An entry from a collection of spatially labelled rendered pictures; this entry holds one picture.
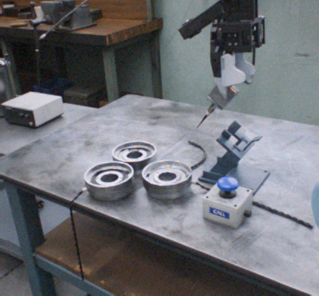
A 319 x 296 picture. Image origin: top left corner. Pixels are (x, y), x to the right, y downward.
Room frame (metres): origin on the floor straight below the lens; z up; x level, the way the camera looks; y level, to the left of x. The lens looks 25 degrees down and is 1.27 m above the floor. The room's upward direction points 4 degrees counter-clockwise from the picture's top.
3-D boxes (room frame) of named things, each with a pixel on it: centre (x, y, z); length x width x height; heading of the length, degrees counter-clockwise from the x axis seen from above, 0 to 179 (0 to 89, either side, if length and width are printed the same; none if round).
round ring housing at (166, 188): (0.74, -0.01, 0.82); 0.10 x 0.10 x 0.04
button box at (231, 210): (0.63, -0.13, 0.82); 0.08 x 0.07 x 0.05; 54
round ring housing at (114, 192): (0.75, 0.11, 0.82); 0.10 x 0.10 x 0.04
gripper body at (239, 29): (0.77, -0.16, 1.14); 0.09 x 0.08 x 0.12; 55
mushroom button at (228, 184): (0.64, -0.12, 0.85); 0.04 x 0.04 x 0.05
